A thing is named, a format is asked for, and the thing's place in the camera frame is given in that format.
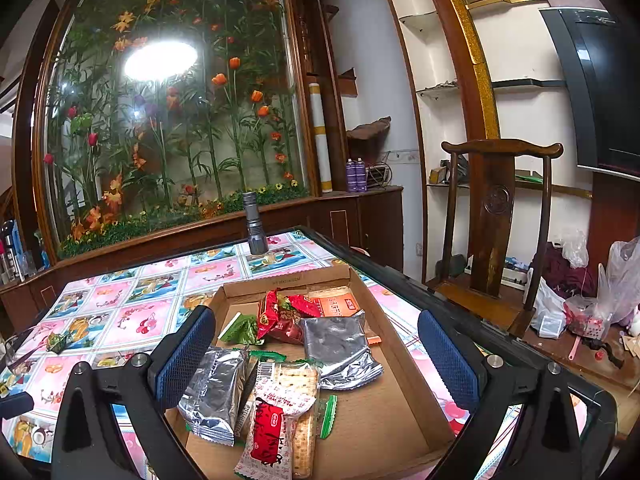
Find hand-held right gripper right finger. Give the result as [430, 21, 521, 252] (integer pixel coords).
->
[417, 309, 586, 480]

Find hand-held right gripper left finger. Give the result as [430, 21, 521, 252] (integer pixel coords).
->
[50, 304, 217, 480]

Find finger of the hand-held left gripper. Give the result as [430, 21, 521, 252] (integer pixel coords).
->
[0, 392, 35, 420]

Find green leafy snack packet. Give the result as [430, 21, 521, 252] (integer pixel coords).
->
[219, 312, 262, 347]

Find brown cardboard box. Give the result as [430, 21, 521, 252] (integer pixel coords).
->
[165, 262, 456, 480]

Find dark red snack packet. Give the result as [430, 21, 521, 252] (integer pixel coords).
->
[256, 289, 305, 346]

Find dark silver foil packet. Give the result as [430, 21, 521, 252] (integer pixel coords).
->
[299, 310, 385, 392]

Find red label cracker packet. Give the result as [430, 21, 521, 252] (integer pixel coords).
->
[234, 360, 321, 480]

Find orange cracker packet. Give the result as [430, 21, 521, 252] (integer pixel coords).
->
[306, 286, 362, 319]

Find eyeglasses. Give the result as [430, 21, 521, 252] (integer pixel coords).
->
[2, 324, 58, 376]

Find black framed table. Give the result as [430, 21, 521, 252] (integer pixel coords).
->
[0, 227, 621, 480]

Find dark green jug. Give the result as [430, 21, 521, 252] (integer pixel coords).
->
[437, 254, 469, 281]

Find white plastic bag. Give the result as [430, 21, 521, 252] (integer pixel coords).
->
[525, 277, 569, 339]

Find dark red cloth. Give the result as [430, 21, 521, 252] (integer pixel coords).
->
[532, 242, 599, 299]

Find grey metal flashlight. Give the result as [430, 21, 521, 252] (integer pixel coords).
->
[242, 191, 270, 256]

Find wooden partition cabinet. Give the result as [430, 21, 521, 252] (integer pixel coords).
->
[0, 185, 405, 321]

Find dark wooden armchair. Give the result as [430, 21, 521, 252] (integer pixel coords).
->
[427, 140, 565, 333]

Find clear plastic bag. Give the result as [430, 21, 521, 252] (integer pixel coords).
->
[565, 237, 640, 342]

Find dark wooden root carving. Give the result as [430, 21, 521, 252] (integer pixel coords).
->
[346, 116, 392, 142]

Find white roll with yellow bands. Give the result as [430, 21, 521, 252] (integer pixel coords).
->
[308, 82, 333, 194]

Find glass artificial flower display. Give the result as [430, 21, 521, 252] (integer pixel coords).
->
[32, 0, 321, 261]

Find black flat television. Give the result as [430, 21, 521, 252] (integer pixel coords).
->
[539, 6, 640, 183]

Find wire rack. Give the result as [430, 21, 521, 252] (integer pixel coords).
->
[367, 162, 394, 189]

